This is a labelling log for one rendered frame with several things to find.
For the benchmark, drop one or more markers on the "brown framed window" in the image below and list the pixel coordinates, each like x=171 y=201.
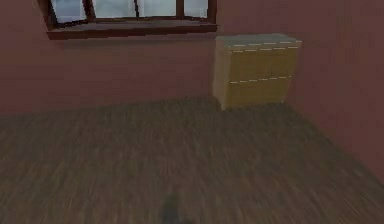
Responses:
x=133 y=28

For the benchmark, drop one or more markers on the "yellow wooden chest of drawers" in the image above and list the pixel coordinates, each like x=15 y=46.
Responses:
x=256 y=73

